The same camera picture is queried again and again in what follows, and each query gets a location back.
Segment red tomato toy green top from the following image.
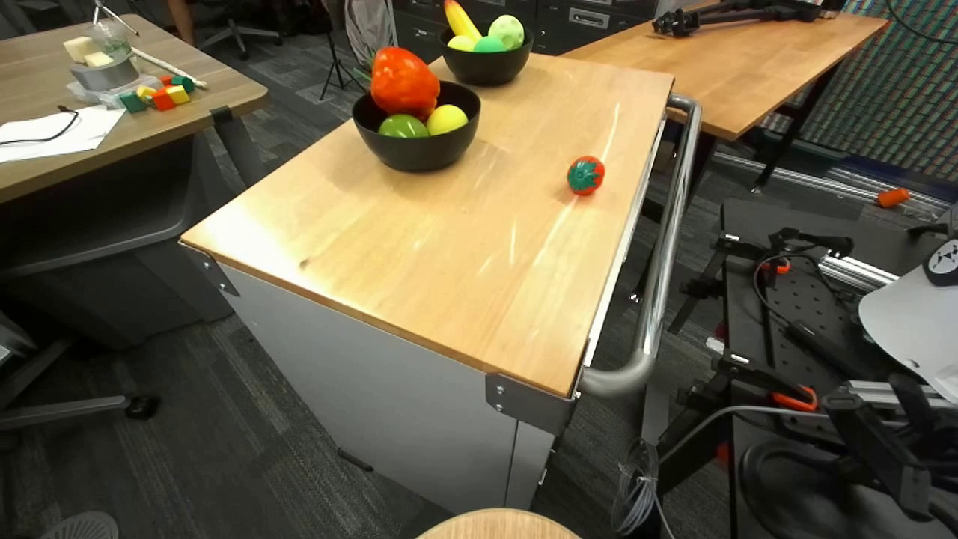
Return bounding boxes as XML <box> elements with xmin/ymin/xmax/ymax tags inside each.
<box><xmin>566</xmin><ymin>152</ymin><xmax>609</xmax><ymax>198</ymax></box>

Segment green pepper toy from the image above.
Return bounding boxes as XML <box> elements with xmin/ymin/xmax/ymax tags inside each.
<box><xmin>376</xmin><ymin>111</ymin><xmax>431</xmax><ymax>143</ymax></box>

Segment orange apple toy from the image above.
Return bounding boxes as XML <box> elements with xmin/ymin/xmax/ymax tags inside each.
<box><xmin>368</xmin><ymin>44</ymin><xmax>443</xmax><ymax>117</ymax></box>

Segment light green dimpled ball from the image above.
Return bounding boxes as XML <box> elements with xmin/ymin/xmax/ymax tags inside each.
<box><xmin>486</xmin><ymin>11</ymin><xmax>527</xmax><ymax>53</ymax></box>

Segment yellow banana toy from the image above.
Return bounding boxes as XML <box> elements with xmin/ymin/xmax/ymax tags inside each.
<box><xmin>441</xmin><ymin>0</ymin><xmax>486</xmax><ymax>41</ymax></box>

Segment black bowl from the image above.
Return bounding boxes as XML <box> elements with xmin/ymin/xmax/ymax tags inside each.
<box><xmin>441</xmin><ymin>28</ymin><xmax>537</xmax><ymax>90</ymax></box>
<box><xmin>352</xmin><ymin>77</ymin><xmax>486</xmax><ymax>173</ymax></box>

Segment white tool cart body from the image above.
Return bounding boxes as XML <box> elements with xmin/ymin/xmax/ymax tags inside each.
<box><xmin>205</xmin><ymin>251</ymin><xmax>578</xmax><ymax>519</ymax></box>

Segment round wooden stool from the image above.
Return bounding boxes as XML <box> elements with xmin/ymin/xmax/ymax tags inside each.
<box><xmin>417</xmin><ymin>507</ymin><xmax>582</xmax><ymax>539</ymax></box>

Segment wooden office desk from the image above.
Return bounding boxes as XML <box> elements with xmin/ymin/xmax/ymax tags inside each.
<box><xmin>0</xmin><ymin>8</ymin><xmax>271</xmax><ymax>346</ymax></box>

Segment long wooden table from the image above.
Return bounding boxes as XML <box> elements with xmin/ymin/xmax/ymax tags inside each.
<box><xmin>563</xmin><ymin>8</ymin><xmax>892</xmax><ymax>143</ymax></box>

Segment white plastic rod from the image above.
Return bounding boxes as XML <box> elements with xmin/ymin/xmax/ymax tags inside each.
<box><xmin>130</xmin><ymin>41</ymin><xmax>209</xmax><ymax>90</ymax></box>

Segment black metal robot stand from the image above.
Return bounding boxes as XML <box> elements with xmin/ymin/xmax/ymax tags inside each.
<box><xmin>638</xmin><ymin>198</ymin><xmax>958</xmax><ymax>539</ymax></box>

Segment black office chair base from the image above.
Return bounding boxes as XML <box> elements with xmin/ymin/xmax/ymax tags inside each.
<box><xmin>0</xmin><ymin>309</ymin><xmax>163</xmax><ymax>432</ymax></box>

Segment clear plastic container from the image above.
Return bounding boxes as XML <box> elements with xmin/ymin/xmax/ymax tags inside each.
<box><xmin>60</xmin><ymin>14</ymin><xmax>141</xmax><ymax>92</ymax></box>

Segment white paper sheets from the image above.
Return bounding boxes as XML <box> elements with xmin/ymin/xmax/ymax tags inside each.
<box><xmin>0</xmin><ymin>102</ymin><xmax>130</xmax><ymax>164</ymax></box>

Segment green patterned partition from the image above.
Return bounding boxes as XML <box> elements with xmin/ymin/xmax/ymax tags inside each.
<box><xmin>798</xmin><ymin>0</ymin><xmax>958</xmax><ymax>183</ymax></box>

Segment black standing camera tripod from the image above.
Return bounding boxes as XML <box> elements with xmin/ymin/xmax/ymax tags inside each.
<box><xmin>317</xmin><ymin>0</ymin><xmax>373</xmax><ymax>102</ymax></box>

